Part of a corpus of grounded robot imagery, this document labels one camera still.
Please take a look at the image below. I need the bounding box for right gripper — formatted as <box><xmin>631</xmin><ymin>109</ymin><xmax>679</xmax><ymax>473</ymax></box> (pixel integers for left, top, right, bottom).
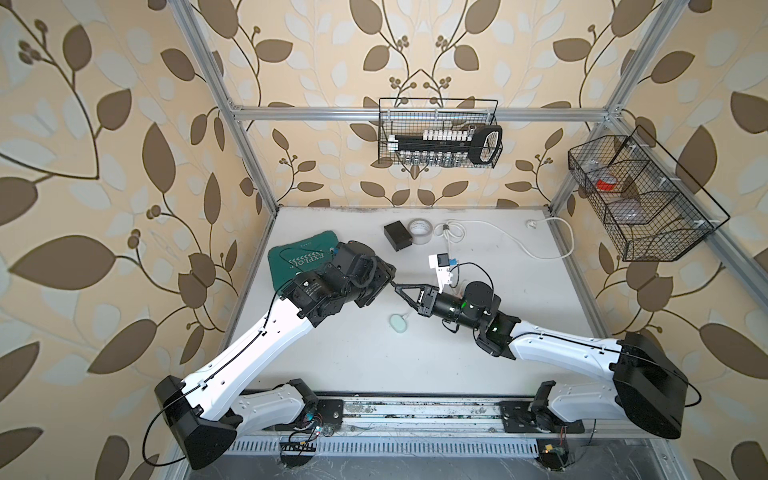
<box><xmin>397</xmin><ymin>283</ymin><xmax>483</xmax><ymax>334</ymax></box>

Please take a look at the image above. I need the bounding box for mint earbud case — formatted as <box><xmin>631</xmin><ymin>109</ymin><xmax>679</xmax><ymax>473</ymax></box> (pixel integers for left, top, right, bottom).
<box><xmin>389</xmin><ymin>314</ymin><xmax>408</xmax><ymax>334</ymax></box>

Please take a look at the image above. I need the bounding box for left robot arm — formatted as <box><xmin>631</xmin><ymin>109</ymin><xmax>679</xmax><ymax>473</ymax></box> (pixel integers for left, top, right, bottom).
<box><xmin>155</xmin><ymin>241</ymin><xmax>396</xmax><ymax>470</ymax></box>

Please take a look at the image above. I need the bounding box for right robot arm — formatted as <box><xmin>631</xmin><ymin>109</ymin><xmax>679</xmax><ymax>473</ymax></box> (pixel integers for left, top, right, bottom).
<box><xmin>394</xmin><ymin>281</ymin><xmax>693</xmax><ymax>439</ymax></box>

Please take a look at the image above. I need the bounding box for black box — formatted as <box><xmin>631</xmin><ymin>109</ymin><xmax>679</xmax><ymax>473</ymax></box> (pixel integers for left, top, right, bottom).
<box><xmin>384</xmin><ymin>221</ymin><xmax>413</xmax><ymax>251</ymax></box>

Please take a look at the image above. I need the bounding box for green tool case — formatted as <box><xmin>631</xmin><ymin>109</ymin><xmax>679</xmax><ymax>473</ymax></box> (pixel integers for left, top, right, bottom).
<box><xmin>267</xmin><ymin>230</ymin><xmax>338</xmax><ymax>289</ymax></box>

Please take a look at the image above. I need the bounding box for clear tape roll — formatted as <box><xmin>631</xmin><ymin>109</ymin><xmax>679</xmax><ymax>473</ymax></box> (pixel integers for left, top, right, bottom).
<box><xmin>407</xmin><ymin>218</ymin><xmax>434</xmax><ymax>245</ymax></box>

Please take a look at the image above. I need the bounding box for black white tool set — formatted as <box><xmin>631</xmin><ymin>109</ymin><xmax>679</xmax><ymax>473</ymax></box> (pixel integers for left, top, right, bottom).
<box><xmin>384</xmin><ymin>125</ymin><xmax>503</xmax><ymax>168</ymax></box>

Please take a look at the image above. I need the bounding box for red white item in basket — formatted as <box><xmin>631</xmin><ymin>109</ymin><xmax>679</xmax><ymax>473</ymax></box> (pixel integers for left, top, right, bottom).
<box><xmin>594</xmin><ymin>172</ymin><xmax>618</xmax><ymax>192</ymax></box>

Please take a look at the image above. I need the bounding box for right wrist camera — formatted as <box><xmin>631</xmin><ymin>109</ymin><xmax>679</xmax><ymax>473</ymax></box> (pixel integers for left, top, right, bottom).
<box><xmin>428</xmin><ymin>252</ymin><xmax>460</xmax><ymax>293</ymax></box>

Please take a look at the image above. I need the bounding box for white power strip cable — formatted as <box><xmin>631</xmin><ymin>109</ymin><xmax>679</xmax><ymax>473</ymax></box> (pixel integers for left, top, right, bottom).
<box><xmin>434</xmin><ymin>215</ymin><xmax>576</xmax><ymax>262</ymax></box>

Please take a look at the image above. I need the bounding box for back wire basket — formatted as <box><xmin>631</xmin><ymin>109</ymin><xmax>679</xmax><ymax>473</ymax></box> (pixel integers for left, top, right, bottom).
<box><xmin>376</xmin><ymin>97</ymin><xmax>503</xmax><ymax>169</ymax></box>

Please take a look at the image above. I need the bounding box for wire basket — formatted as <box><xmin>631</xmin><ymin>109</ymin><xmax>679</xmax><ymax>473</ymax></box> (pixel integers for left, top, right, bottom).
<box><xmin>568</xmin><ymin>125</ymin><xmax>731</xmax><ymax>262</ymax></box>
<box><xmin>376</xmin><ymin>97</ymin><xmax>503</xmax><ymax>169</ymax></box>

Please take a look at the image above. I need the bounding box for right wire basket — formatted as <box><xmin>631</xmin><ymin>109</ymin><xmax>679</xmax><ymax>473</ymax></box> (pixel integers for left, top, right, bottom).
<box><xmin>568</xmin><ymin>125</ymin><xmax>731</xmax><ymax>262</ymax></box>

